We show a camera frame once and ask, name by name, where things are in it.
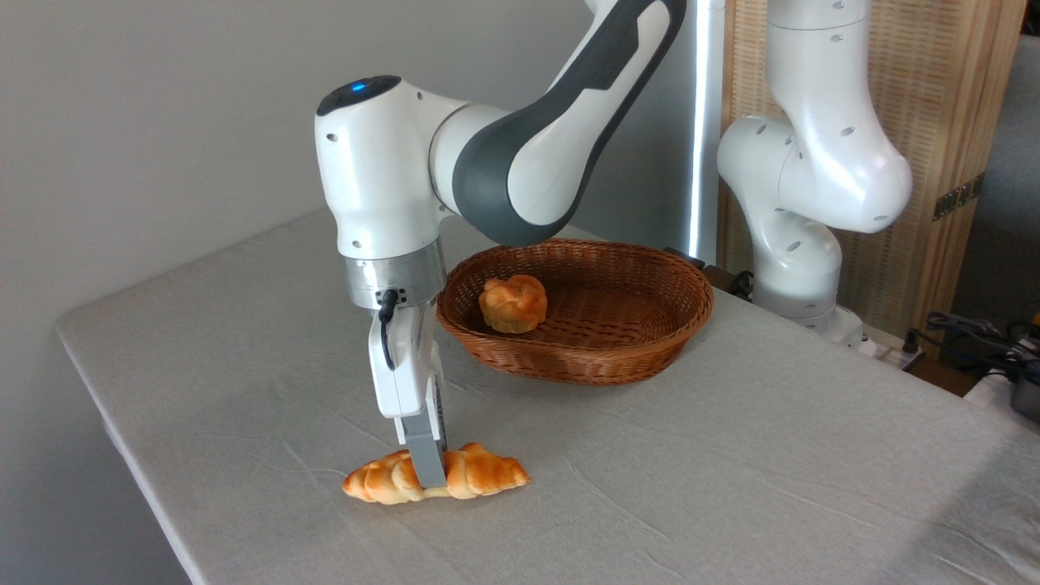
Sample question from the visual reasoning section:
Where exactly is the black clamp behind basket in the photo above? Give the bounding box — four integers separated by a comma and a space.
665, 246, 756, 301

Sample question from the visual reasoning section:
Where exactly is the brown wicker basket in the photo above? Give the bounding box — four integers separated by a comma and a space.
435, 237, 715, 386

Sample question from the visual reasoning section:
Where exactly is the round knotted bread roll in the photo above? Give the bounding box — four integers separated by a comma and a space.
478, 275, 548, 335

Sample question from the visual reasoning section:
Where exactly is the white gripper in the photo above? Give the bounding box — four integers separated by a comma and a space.
368, 302, 449, 491

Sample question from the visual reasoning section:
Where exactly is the white vertical post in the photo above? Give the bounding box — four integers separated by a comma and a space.
679, 0, 726, 266

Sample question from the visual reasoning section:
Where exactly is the grey tablecloth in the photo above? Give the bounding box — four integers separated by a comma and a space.
55, 207, 1040, 585

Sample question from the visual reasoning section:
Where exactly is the long braided bread loaf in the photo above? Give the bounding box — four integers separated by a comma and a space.
342, 443, 531, 506

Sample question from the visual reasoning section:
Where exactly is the brass screen hinge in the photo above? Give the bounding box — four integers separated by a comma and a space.
932, 172, 986, 221

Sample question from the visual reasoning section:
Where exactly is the black cable bundle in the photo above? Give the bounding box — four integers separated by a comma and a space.
908, 311, 1040, 384

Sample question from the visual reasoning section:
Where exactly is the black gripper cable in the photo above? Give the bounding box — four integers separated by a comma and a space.
377, 288, 401, 371

